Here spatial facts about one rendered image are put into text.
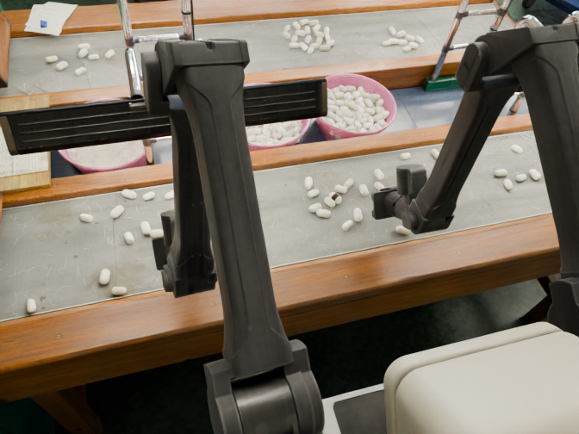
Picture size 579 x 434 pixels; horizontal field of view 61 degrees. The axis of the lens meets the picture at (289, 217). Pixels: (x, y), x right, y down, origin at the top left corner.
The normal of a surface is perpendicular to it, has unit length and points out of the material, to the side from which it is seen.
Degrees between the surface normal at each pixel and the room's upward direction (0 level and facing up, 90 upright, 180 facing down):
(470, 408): 43
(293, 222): 0
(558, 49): 29
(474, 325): 0
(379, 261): 0
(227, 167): 35
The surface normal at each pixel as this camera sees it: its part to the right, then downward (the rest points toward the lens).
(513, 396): -0.11, -0.97
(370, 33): 0.10, -0.58
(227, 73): 0.35, -0.04
